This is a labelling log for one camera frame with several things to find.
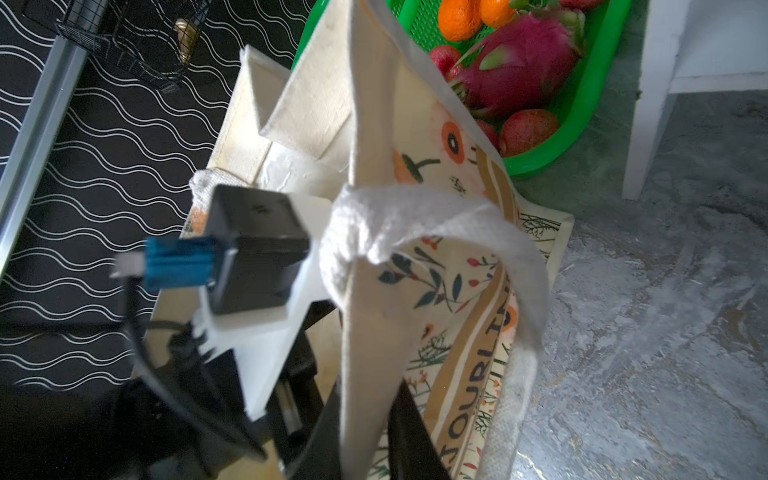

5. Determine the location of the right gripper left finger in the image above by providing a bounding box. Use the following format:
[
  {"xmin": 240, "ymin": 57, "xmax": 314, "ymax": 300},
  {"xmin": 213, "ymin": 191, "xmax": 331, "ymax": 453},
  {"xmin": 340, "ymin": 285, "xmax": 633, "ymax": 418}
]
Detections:
[{"xmin": 287, "ymin": 378, "xmax": 342, "ymax": 480}]

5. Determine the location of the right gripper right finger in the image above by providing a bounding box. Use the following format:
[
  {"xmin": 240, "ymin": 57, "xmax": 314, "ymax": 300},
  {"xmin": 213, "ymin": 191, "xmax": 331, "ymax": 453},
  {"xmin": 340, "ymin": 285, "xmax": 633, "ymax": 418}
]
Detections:
[{"xmin": 387, "ymin": 381, "xmax": 451, "ymax": 480}]

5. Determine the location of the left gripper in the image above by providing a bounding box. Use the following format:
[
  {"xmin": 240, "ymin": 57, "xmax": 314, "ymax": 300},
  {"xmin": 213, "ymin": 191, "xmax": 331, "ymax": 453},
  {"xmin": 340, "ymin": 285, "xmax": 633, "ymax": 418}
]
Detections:
[{"xmin": 1, "ymin": 307, "xmax": 326, "ymax": 479}]

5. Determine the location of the cream canvas tote bag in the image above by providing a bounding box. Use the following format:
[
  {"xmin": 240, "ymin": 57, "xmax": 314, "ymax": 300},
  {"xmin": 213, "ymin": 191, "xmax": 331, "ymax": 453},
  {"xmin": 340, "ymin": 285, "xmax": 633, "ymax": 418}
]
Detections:
[{"xmin": 181, "ymin": 1, "xmax": 550, "ymax": 479}]

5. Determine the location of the red apple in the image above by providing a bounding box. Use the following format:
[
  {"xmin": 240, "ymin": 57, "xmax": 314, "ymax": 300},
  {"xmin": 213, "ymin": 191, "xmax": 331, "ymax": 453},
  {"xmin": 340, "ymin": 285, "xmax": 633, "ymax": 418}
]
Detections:
[{"xmin": 499, "ymin": 109, "xmax": 560, "ymax": 157}]

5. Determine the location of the right green basket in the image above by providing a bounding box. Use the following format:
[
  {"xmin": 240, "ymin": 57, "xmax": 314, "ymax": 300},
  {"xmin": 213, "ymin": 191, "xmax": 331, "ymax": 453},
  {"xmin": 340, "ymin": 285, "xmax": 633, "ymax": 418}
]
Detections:
[{"xmin": 292, "ymin": 0, "xmax": 634, "ymax": 179}]

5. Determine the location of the pink dragon fruit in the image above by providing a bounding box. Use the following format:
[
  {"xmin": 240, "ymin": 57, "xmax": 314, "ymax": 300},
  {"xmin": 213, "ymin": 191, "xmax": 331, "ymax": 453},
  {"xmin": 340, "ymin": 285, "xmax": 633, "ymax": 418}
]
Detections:
[{"xmin": 448, "ymin": 7, "xmax": 585, "ymax": 119}]

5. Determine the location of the orange fruit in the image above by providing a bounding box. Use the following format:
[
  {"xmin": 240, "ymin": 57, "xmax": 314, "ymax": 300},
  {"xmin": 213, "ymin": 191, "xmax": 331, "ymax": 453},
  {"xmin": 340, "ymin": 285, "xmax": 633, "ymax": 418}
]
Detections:
[{"xmin": 437, "ymin": 0, "xmax": 483, "ymax": 42}]

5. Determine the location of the white two-tier shelf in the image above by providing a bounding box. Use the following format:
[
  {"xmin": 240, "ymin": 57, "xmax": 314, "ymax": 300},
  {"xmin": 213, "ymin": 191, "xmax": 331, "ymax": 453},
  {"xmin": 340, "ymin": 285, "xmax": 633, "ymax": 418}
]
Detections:
[{"xmin": 622, "ymin": 0, "xmax": 767, "ymax": 200}]

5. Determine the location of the black wire basket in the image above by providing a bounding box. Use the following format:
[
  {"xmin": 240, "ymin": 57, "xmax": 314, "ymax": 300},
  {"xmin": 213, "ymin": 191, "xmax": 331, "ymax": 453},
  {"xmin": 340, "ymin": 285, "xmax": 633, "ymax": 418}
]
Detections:
[{"xmin": 56, "ymin": 0, "xmax": 212, "ymax": 93}]

